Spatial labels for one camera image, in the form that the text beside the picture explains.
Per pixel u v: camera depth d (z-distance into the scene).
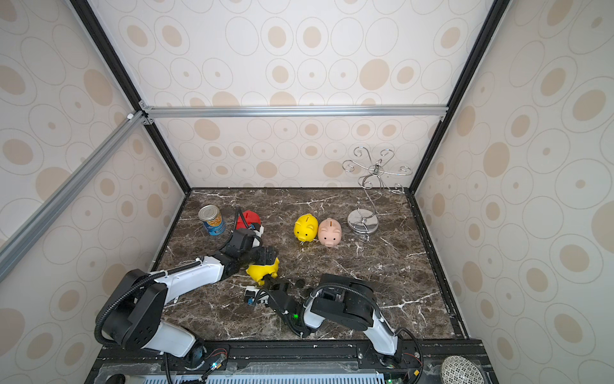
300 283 0.90
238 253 0.70
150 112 0.90
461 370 0.70
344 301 0.52
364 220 1.05
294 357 0.75
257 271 0.83
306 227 0.95
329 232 0.94
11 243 0.51
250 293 0.75
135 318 0.43
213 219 0.97
